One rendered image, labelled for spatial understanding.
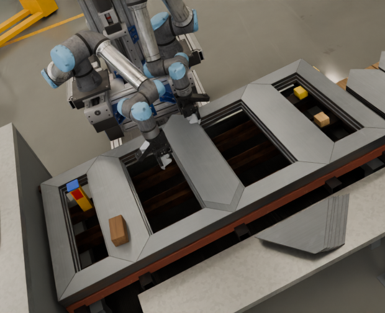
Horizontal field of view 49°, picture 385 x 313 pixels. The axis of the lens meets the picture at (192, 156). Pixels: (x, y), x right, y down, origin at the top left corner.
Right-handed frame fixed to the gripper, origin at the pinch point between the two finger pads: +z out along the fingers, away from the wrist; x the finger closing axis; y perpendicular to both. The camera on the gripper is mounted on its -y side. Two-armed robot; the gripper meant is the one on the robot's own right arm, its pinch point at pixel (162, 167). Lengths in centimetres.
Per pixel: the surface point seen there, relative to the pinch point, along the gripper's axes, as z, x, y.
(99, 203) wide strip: 5.9, 3.7, -33.6
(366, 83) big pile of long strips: 8, -2, 108
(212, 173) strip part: 5.9, -11.9, 19.2
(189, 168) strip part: 5.9, -2.4, 11.3
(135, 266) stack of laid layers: 8.4, -36.8, -27.6
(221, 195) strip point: 6.0, -26.3, 17.3
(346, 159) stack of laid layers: 9, -37, 71
